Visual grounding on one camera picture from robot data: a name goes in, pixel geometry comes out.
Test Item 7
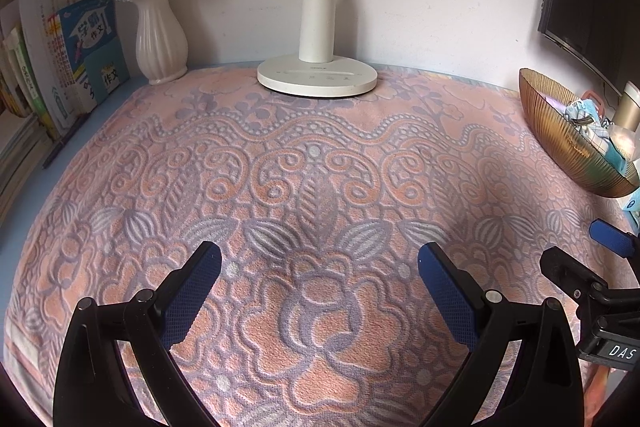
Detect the amber glass bowl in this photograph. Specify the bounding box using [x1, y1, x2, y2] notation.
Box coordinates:
[518, 68, 640, 198]

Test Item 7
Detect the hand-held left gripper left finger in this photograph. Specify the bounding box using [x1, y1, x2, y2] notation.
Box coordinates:
[52, 241, 223, 427]

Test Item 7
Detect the white ribbed vase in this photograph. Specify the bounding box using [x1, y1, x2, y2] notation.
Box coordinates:
[135, 0, 189, 86]

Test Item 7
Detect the stack of flat books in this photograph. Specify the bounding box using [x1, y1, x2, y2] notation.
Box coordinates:
[0, 114, 53, 212]

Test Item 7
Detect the white blue tissue box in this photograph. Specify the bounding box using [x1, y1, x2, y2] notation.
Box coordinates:
[620, 192, 640, 220]

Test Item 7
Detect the pink patterned towel blanket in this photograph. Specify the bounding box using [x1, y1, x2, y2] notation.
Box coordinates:
[0, 64, 636, 427]

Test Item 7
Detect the white desk lamp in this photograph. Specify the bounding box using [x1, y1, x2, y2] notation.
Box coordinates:
[256, 0, 379, 98]

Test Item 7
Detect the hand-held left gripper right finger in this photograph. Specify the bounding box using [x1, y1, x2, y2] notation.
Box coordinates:
[417, 242, 586, 427]

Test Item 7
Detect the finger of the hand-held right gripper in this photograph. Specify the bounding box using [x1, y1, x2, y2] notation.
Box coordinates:
[539, 246, 608, 304]
[589, 218, 640, 260]

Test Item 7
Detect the green spine book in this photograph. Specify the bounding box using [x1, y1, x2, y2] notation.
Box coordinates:
[5, 27, 56, 140]

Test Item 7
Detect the blue face mask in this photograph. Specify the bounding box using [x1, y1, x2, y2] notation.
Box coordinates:
[607, 147, 637, 172]

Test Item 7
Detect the row of upright books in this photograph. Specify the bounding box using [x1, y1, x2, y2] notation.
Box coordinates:
[0, 2, 31, 118]

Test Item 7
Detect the plaid hair bow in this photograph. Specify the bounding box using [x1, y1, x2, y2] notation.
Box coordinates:
[562, 101, 613, 148]

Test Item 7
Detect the gold thermos bottle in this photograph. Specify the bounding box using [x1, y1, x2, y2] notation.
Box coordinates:
[612, 82, 640, 130]

